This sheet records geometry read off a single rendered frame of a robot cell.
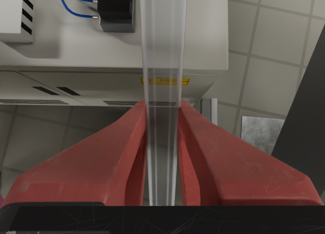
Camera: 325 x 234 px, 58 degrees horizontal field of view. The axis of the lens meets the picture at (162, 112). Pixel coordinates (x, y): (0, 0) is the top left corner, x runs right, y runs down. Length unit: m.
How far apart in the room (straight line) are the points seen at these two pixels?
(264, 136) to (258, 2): 0.51
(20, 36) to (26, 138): 0.72
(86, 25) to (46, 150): 0.72
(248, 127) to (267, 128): 0.07
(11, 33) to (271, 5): 0.99
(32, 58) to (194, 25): 0.26
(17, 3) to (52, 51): 0.08
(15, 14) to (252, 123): 0.86
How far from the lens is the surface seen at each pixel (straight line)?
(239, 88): 1.13
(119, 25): 0.46
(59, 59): 0.50
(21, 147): 1.19
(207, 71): 0.49
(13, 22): 0.49
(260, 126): 1.13
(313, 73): 0.19
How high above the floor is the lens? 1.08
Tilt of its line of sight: 85 degrees down
